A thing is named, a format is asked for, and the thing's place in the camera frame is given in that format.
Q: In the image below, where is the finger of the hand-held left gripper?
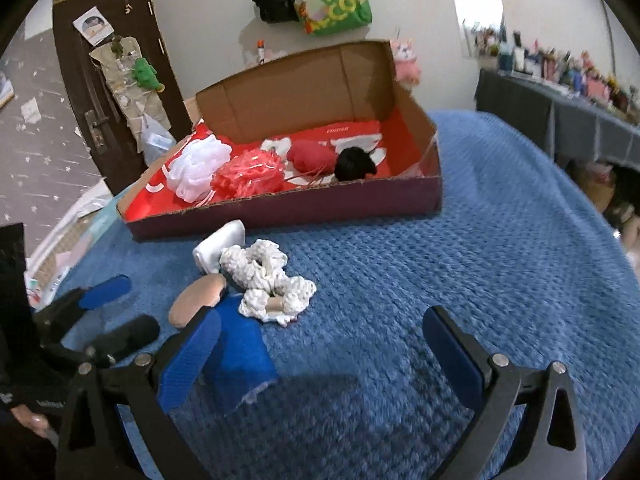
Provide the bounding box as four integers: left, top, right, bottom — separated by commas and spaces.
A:
35, 274, 133, 326
42, 314, 162, 368

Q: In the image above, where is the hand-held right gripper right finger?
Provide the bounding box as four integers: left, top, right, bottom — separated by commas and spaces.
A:
422, 305, 588, 480

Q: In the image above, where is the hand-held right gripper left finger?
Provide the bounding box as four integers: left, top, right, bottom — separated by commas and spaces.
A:
55, 310, 223, 480

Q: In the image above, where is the blue knitted cloth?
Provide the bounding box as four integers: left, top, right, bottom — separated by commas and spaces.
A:
197, 292, 278, 406

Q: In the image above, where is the tan oval sponge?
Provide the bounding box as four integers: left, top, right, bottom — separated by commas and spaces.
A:
169, 274, 227, 328

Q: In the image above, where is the small white sponge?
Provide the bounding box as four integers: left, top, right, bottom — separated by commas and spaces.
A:
192, 220, 247, 276

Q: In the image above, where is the white mesh bath sponge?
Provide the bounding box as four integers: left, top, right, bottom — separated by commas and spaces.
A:
166, 134, 233, 201

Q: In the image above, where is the coral mesh bath sponge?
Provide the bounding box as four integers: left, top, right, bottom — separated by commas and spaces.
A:
210, 150, 286, 201

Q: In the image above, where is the cardboard box with red lining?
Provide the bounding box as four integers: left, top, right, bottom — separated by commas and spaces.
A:
116, 39, 444, 243

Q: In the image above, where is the black knitted pouf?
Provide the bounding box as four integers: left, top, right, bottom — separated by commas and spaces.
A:
334, 146, 378, 182

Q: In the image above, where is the red fluffy pouch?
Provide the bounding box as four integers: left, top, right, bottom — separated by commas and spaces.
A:
286, 140, 338, 178

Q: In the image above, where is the person's left hand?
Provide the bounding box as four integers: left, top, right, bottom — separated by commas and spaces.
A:
10, 405, 56, 443

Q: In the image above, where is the white plastic sheet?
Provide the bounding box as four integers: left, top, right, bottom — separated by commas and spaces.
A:
75, 177, 118, 221

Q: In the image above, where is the blue blanket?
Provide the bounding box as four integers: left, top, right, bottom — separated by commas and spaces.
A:
30, 110, 640, 480

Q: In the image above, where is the clear plastic bag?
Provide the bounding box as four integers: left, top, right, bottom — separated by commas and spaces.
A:
142, 112, 178, 166

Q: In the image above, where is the dark wooden door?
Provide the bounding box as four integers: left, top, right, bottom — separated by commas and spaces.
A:
52, 0, 193, 196

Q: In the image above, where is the beige hanging organizer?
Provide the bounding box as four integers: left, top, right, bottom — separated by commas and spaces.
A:
89, 35, 171, 133

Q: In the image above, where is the green plush toy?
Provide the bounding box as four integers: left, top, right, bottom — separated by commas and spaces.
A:
131, 57, 165, 92

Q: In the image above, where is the wicker basket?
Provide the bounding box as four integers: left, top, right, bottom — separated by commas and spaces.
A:
580, 170, 616, 211

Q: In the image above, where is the table with grey cloth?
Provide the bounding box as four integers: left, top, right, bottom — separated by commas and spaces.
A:
474, 67, 640, 171

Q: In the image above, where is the door photo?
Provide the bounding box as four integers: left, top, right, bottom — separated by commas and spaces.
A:
72, 6, 112, 46

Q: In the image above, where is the pink unicorn plush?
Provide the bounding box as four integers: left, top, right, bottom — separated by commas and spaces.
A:
390, 37, 422, 86

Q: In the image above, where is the row of cosmetic bottles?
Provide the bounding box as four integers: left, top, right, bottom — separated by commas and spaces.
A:
462, 17, 640, 111

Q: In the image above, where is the green tote bag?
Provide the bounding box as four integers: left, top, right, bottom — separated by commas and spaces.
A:
299, 0, 373, 37

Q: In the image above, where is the wall mirror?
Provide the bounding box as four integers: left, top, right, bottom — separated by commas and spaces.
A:
445, 0, 506, 61

